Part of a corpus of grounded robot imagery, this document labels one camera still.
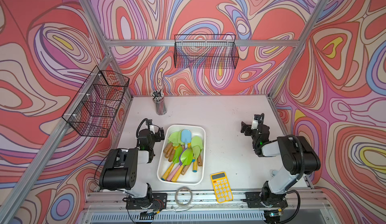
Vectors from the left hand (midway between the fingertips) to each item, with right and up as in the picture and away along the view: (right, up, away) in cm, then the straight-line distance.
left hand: (156, 128), depth 94 cm
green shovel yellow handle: (+19, -16, -10) cm, 27 cm away
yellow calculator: (+38, -28, -17) cm, 50 cm away
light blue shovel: (+19, -6, 0) cm, 19 cm away
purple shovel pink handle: (+12, -23, -13) cm, 29 cm away
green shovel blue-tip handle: (+25, -13, -7) cm, 29 cm away
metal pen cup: (0, +21, +2) cm, 21 cm away
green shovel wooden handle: (+12, -6, 0) cm, 13 cm away
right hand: (+60, +2, +3) cm, 60 cm away
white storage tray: (+21, -26, -12) cm, 35 cm away
